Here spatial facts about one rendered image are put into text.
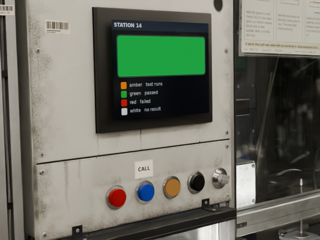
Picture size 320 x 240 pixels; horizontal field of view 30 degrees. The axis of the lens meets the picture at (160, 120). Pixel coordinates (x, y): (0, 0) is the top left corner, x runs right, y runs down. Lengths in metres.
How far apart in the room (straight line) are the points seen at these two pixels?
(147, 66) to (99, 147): 0.16
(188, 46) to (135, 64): 0.12
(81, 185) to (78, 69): 0.18
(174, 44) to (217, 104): 0.17
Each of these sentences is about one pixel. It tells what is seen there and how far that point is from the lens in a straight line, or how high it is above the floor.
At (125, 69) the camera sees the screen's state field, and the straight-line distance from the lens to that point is 0.97.
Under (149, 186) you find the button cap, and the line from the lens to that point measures 1.03.
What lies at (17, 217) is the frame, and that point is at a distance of 0.93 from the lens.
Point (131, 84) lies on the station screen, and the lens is 0.97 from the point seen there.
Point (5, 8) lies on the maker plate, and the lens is 0.90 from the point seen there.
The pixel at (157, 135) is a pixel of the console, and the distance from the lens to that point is 1.04.
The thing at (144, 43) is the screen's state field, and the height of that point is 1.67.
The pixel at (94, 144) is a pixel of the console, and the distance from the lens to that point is 0.97.
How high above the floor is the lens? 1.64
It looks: 5 degrees down
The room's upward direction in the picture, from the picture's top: 1 degrees counter-clockwise
